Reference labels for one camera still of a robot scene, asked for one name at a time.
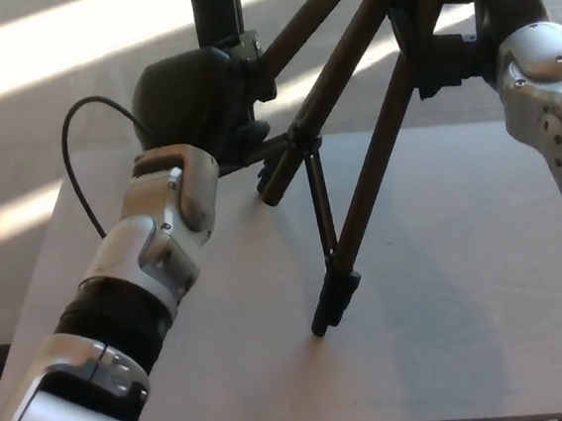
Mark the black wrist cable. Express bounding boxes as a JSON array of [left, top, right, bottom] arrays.
[[57, 89, 166, 243]]

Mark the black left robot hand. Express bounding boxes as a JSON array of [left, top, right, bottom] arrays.
[[124, 27, 289, 186]]

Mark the black vertical pillar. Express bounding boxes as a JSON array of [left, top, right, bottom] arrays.
[[188, 0, 247, 52]]

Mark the brown black camera tripod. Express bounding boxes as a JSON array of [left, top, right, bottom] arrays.
[[200, 0, 497, 347]]

